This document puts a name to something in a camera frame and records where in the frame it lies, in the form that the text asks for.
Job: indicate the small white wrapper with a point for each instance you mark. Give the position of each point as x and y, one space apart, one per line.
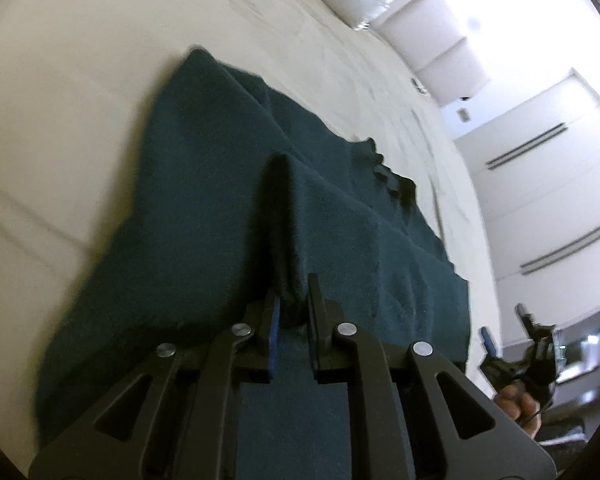
418 85

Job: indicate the beige padded headboard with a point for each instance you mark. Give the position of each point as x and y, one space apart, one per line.
445 60

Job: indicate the person's right hand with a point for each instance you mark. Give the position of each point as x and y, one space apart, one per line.
520 405

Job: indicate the bed with beige sheet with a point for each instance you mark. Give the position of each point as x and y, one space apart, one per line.
80 85

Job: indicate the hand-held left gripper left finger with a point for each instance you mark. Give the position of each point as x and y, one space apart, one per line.
275 330

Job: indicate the dark green sweater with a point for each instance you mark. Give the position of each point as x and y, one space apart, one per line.
205 185

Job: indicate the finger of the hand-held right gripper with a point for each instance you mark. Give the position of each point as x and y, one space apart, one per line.
489 342
526 320

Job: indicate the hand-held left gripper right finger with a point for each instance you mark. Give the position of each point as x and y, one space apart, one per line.
313 325

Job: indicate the white wardrobe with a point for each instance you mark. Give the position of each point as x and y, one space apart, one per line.
555 190

